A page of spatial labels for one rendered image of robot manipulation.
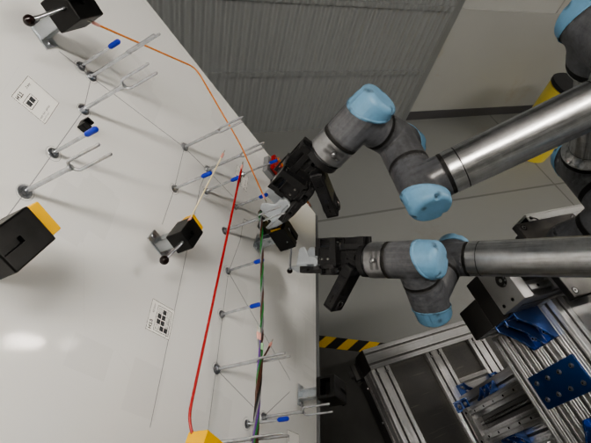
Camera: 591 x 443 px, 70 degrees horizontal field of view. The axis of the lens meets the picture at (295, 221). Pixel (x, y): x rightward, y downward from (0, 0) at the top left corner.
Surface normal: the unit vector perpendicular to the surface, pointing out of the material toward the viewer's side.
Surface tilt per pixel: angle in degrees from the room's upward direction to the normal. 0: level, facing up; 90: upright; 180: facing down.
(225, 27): 90
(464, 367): 0
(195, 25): 90
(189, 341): 49
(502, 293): 90
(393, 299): 0
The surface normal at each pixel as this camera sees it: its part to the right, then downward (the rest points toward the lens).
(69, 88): 0.87, -0.30
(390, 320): 0.21, -0.63
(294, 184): -0.14, 0.60
